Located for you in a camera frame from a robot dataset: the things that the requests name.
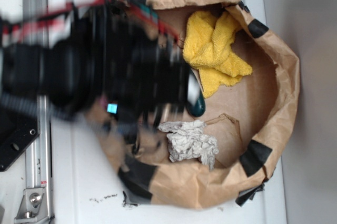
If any white tray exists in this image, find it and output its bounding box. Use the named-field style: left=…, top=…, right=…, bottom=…
left=48, top=0, right=287, bottom=223

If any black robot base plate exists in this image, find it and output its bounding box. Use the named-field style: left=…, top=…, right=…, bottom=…
left=0, top=108, right=38, bottom=172

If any brown paper bag bin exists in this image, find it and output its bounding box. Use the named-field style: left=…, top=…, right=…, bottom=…
left=97, top=0, right=300, bottom=209

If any yellow terry cloth towel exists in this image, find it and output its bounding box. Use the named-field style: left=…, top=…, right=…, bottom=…
left=183, top=11, right=253, bottom=98

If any crumpled white paper tissue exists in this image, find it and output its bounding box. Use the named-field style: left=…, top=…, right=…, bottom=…
left=158, top=120, right=219, bottom=170

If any aluminium extrusion rail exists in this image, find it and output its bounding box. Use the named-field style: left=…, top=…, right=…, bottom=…
left=23, top=0, right=55, bottom=223

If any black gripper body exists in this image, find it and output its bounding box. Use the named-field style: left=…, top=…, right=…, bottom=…
left=105, top=20, right=189, bottom=134

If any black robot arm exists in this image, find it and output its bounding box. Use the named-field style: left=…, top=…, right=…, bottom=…
left=1, top=4, right=193, bottom=134

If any metal corner bracket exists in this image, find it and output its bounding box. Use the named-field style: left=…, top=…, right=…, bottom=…
left=14, top=187, right=48, bottom=223

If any red and black cable bundle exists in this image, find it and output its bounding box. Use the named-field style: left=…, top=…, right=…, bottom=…
left=0, top=0, right=185, bottom=48

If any dark green plastic cucumber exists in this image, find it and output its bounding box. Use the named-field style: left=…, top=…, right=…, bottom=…
left=186, top=70, right=206, bottom=117

